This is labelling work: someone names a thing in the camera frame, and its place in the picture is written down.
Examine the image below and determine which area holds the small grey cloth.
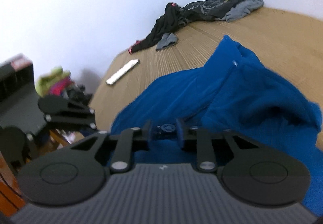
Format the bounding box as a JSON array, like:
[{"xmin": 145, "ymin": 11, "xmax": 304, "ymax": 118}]
[{"xmin": 156, "ymin": 33, "xmax": 178, "ymax": 50}]

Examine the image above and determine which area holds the blue jacket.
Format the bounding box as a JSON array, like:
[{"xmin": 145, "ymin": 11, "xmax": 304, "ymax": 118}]
[{"xmin": 111, "ymin": 36, "xmax": 322, "ymax": 215}]

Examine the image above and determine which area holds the white smartphone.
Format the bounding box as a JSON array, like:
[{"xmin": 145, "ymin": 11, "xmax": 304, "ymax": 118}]
[{"xmin": 106, "ymin": 59, "xmax": 140, "ymax": 86}]

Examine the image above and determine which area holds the grey t-shirt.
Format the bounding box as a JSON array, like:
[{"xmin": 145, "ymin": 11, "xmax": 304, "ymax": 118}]
[{"xmin": 219, "ymin": 0, "xmax": 264, "ymax": 22}]

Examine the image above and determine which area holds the colourful clothes pile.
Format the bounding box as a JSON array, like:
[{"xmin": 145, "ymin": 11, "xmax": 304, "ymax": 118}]
[{"xmin": 35, "ymin": 66, "xmax": 93, "ymax": 106}]

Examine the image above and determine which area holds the black patterned shirt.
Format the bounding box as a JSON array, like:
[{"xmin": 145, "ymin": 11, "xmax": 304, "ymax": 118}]
[{"xmin": 180, "ymin": 0, "xmax": 245, "ymax": 21}]

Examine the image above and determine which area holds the orange stool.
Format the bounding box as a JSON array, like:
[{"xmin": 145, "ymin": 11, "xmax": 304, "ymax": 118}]
[{"xmin": 1, "ymin": 130, "xmax": 69, "ymax": 217}]

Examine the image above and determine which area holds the black garment pink trim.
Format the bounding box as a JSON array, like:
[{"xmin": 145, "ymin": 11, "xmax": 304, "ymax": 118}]
[{"xmin": 128, "ymin": 3, "xmax": 187, "ymax": 54}]

